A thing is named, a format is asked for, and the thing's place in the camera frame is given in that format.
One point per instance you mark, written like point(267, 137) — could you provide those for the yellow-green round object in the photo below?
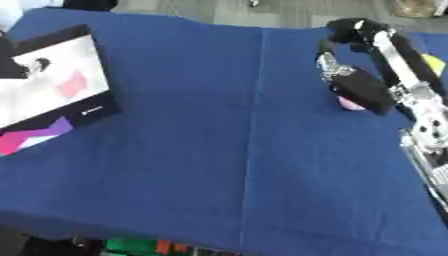
point(435, 63)

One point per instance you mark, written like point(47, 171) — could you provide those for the tan woven basket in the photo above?
point(415, 7)

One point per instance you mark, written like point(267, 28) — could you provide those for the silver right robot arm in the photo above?
point(433, 156)

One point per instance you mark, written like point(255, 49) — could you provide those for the pink round object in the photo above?
point(349, 104)

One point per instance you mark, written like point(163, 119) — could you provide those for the orange object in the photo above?
point(170, 247)

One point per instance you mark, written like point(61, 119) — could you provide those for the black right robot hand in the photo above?
point(361, 88)

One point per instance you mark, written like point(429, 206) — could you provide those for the small black object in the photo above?
point(39, 64)

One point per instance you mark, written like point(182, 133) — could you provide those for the dark chair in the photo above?
point(88, 4)

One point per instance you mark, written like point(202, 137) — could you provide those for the green object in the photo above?
point(129, 247)

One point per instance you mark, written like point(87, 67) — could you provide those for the black box with white inside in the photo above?
point(52, 100)

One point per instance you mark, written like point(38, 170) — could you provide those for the pink block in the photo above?
point(72, 85)

